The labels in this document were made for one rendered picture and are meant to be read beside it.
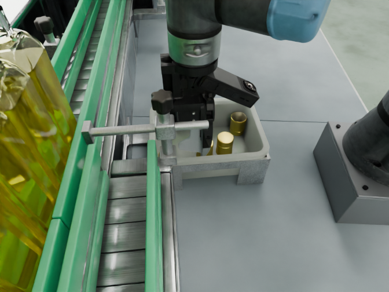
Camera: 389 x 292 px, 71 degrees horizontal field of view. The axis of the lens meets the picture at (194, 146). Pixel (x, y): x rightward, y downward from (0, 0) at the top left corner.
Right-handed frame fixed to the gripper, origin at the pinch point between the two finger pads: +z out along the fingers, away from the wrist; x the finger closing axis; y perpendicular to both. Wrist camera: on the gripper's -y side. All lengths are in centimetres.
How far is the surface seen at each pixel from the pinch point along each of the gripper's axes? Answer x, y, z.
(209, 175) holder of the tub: 6.4, -0.1, 1.7
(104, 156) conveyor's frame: 7.3, 17.4, -7.4
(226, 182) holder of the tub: 6.4, -3.6, 4.6
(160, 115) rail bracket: 10.2, 7.6, -17.9
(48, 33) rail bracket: -13.8, 27.0, -18.1
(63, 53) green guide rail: -12.4, 25.2, -14.9
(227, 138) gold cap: -0.5, -4.7, -0.9
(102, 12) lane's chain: -50, 24, -7
